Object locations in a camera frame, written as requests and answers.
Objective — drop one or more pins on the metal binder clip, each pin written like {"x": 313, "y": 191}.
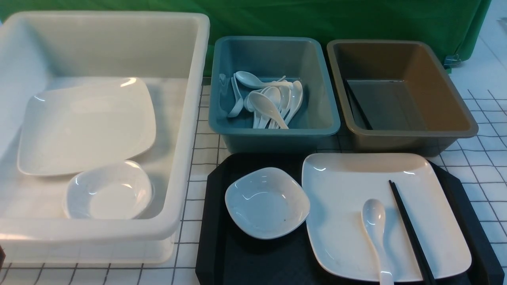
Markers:
{"x": 451, "y": 61}

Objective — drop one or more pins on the large white plastic bin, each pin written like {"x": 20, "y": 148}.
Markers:
{"x": 46, "y": 50}

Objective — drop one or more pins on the green cloth backdrop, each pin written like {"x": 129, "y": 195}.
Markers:
{"x": 449, "y": 27}

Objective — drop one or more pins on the black plastic serving tray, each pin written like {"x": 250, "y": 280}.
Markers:
{"x": 228, "y": 256}

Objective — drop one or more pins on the white square rice plate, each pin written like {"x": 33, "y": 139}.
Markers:
{"x": 338, "y": 185}

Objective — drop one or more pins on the white spoon top horizontal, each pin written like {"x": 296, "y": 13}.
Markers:
{"x": 251, "y": 81}

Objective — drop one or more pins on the white square small bowl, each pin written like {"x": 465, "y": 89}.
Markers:
{"x": 267, "y": 203}

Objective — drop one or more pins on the black chopstick in bin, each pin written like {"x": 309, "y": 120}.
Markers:
{"x": 352, "y": 100}

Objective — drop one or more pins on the teal plastic bin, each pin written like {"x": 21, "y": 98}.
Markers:
{"x": 270, "y": 58}

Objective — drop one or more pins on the black chopstick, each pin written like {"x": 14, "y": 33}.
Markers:
{"x": 423, "y": 264}
{"x": 352, "y": 100}

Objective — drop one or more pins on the white ceramic soup spoon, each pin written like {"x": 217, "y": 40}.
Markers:
{"x": 374, "y": 218}

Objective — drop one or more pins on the white small bowl in bin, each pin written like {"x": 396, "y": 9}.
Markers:
{"x": 121, "y": 190}

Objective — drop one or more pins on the white spoon right side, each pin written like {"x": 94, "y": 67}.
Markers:
{"x": 296, "y": 99}

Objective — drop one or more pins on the white spoon front centre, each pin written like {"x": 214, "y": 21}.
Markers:
{"x": 266, "y": 108}

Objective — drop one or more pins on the brown plastic bin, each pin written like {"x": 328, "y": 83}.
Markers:
{"x": 406, "y": 94}

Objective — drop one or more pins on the white square plate in bin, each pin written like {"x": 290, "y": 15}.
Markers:
{"x": 71, "y": 130}

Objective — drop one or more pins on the white spoon left side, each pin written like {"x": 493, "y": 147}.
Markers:
{"x": 239, "y": 102}

